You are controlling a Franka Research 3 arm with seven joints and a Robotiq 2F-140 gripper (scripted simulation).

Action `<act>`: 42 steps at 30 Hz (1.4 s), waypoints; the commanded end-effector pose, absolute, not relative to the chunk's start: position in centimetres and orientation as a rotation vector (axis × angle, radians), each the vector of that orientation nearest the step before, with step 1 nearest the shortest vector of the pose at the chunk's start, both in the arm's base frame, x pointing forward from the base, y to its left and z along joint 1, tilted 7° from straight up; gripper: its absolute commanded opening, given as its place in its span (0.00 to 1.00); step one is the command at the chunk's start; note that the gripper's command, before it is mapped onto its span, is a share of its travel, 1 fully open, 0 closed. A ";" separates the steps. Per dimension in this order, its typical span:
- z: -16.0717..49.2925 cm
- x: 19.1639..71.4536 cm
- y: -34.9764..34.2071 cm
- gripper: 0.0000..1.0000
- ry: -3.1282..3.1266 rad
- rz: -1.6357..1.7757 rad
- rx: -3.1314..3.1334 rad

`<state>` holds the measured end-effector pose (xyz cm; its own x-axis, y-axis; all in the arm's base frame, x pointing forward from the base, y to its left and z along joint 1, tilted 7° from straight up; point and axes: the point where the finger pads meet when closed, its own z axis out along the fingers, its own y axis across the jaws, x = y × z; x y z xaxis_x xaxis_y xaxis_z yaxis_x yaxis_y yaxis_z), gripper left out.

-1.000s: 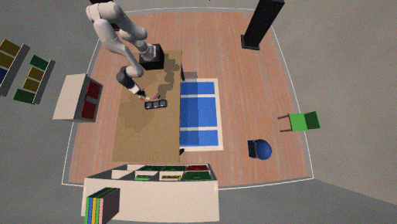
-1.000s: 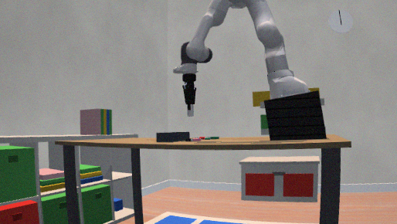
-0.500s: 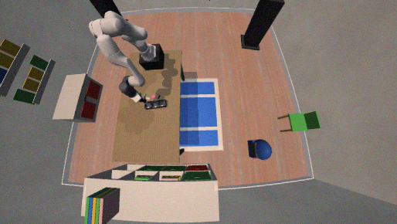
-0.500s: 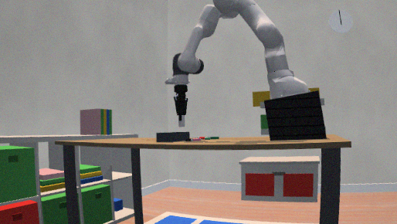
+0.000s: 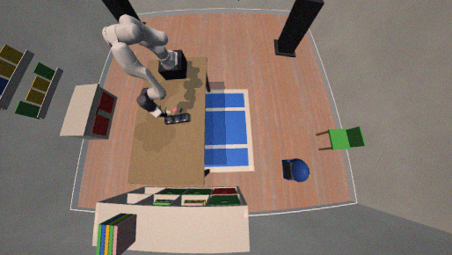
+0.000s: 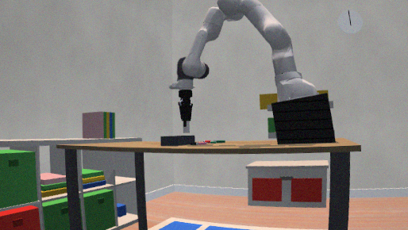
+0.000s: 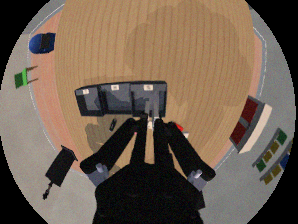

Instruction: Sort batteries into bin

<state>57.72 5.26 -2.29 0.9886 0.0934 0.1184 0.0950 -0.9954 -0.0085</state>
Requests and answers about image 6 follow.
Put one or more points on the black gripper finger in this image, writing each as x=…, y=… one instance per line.
x=189, y=109
x=183, y=114

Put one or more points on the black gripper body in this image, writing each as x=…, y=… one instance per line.
x=185, y=95

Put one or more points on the dark grey rack of bins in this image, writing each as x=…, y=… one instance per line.
x=176, y=140

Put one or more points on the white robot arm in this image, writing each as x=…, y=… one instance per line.
x=290, y=84

